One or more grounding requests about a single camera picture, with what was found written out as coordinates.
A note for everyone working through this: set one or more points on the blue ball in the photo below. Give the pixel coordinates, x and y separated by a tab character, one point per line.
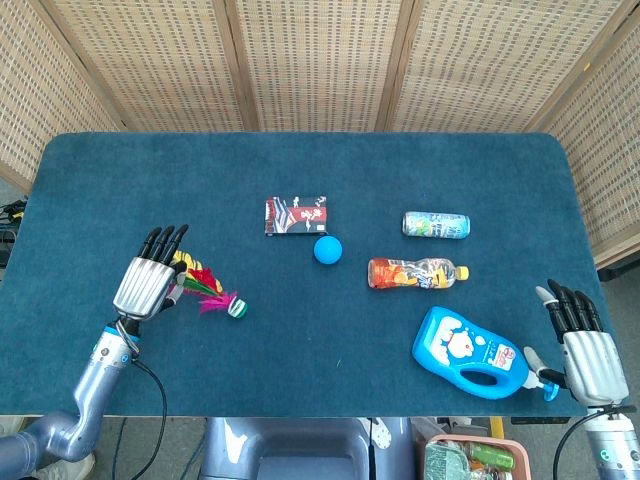
328	249

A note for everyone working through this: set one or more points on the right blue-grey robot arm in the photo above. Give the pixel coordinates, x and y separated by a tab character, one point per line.
610	445

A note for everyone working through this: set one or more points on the blue detergent jug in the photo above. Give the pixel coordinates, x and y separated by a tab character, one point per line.
467	352

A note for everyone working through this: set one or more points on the orange tea plastic bottle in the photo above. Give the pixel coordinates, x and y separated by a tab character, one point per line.
417	274

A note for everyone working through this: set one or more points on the white sneaker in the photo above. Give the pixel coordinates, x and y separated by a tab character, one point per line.
67	467

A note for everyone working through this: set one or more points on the blue felt table mat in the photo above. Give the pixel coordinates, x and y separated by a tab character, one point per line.
300	165

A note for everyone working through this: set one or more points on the green white drink can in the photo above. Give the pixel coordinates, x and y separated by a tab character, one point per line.
436	224

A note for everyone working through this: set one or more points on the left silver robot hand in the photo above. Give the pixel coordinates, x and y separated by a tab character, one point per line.
150	280

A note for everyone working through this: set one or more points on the woven rattan folding screen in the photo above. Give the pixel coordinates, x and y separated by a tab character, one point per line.
320	65

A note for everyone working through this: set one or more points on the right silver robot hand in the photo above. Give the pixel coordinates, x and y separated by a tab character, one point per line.
590	355

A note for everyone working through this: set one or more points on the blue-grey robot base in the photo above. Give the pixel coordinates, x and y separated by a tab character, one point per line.
295	450

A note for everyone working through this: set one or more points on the red black printed box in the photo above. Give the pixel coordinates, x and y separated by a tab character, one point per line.
297	215

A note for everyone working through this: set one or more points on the colourful feather shuttlecock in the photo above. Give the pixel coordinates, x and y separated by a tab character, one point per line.
215	292

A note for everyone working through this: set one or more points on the pink basket with items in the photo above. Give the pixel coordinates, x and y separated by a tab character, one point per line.
472	457

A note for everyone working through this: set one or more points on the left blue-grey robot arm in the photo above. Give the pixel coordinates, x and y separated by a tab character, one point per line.
85	395

